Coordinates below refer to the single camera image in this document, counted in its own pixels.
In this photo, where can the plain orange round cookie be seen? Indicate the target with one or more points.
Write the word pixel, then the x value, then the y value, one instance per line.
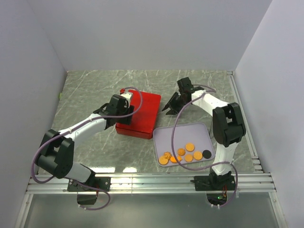
pixel 188 158

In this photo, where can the red box lid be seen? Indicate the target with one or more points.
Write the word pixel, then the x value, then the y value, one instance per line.
pixel 145 119

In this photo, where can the dotted round biscuit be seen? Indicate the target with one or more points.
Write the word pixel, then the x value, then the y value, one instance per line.
pixel 162 160
pixel 197 155
pixel 190 147

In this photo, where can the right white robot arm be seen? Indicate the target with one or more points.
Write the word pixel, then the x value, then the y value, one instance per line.
pixel 228 130

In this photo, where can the dotted round biscuit middle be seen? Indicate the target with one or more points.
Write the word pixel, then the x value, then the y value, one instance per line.
pixel 190 147

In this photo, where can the swirl cookie lower left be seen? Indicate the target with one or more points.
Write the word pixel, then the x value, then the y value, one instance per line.
pixel 167 155

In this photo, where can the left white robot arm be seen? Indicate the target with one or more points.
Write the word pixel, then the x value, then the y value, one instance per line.
pixel 56 152

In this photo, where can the swirl cookie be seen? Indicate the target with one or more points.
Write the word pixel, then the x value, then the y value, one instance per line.
pixel 181 151
pixel 167 155

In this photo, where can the lilac plastic tray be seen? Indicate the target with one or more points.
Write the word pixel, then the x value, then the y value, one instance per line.
pixel 195 133

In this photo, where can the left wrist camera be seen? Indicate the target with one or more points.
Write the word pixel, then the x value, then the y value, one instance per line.
pixel 127 95

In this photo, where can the dotted round biscuit left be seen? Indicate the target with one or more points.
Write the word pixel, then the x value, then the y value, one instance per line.
pixel 162 160

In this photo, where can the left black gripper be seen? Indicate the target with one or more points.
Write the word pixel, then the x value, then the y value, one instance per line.
pixel 126 120

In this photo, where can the black sandwich cookie right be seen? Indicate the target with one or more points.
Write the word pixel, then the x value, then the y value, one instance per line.
pixel 207 154

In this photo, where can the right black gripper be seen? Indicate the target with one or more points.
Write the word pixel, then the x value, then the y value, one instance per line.
pixel 171 104

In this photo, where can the red cookie box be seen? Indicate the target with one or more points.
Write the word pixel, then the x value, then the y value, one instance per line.
pixel 126 130

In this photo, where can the dotted round biscuit right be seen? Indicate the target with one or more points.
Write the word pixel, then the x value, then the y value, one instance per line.
pixel 197 155

